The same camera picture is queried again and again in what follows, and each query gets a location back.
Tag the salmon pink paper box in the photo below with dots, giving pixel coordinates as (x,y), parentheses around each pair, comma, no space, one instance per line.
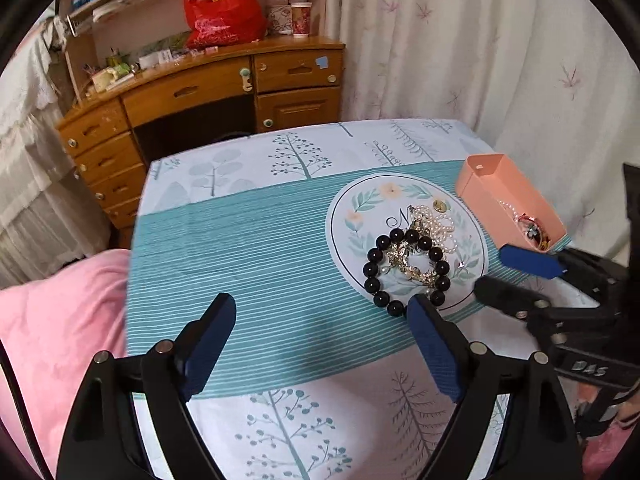
(500,180)

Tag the blue sticker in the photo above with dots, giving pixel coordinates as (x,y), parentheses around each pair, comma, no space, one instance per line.
(322,62)

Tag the red plastic bag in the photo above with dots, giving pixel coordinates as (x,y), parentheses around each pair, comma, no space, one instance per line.
(220,15)

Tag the white lace bed cover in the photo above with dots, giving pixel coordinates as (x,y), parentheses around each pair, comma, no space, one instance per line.
(30,170)

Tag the pink blanket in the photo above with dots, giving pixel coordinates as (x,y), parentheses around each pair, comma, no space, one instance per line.
(50,335)

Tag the small cream box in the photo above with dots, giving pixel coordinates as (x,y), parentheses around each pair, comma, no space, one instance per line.
(104,80)

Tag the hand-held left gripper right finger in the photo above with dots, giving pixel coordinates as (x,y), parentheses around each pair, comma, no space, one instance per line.
(434,347)

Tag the pink cloth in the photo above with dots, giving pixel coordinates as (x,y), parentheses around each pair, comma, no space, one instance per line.
(610,450)

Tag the white leaf print curtain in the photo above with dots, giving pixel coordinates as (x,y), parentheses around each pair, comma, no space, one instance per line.
(450,60)

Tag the round floral printed mat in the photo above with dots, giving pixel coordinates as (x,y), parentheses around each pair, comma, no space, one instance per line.
(350,242)

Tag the white printed mug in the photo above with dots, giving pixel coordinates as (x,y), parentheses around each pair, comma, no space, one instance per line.
(278,20)

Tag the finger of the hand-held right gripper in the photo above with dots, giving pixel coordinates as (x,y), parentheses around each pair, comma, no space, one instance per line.
(505,296)
(530,261)

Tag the pearl strand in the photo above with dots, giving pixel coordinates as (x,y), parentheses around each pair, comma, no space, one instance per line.
(509,208)

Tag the flower shaped ornament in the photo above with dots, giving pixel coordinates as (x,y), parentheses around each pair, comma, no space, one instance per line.
(533,233)

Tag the gold round pendant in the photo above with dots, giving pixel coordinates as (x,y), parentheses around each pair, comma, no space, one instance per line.
(440,205)

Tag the floral paper cup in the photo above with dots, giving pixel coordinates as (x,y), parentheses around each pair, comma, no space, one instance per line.
(301,20)

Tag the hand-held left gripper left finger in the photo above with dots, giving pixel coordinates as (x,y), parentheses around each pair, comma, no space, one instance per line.
(212,342)

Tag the wooden desk with drawers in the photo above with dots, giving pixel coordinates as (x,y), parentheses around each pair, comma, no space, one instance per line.
(200,90)

